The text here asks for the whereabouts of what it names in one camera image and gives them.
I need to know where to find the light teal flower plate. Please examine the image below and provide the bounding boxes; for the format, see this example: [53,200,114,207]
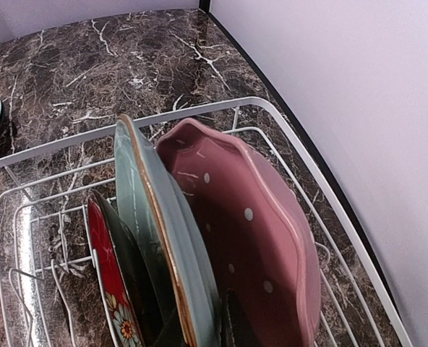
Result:
[114,114,221,346]

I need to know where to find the pink dotted bowl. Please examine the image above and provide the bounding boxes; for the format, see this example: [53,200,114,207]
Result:
[156,119,321,346]

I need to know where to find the small red flower plate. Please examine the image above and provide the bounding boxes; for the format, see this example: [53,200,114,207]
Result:
[87,189,163,346]

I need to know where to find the left black frame post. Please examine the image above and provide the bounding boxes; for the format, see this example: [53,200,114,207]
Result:
[199,0,211,13]

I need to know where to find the white wire dish rack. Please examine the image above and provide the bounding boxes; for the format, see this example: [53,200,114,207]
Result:
[0,97,412,346]

